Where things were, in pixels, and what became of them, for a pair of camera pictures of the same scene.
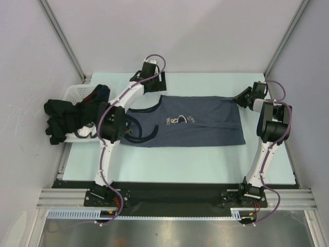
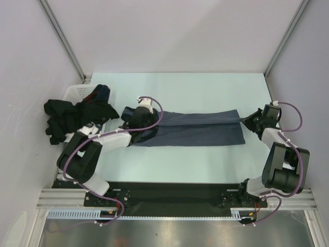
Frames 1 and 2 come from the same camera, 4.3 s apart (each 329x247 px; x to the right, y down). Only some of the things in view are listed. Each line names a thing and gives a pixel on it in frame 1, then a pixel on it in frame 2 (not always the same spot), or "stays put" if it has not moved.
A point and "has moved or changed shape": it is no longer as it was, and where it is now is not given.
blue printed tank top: x=185 y=121 has moved or changed shape
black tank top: x=65 y=118 stays put
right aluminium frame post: x=304 y=5 stays put
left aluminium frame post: x=62 y=37 stays put
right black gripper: x=239 y=99 to x=248 y=120
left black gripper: x=160 y=85 to x=151 y=115
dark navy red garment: x=101 y=93 stays put
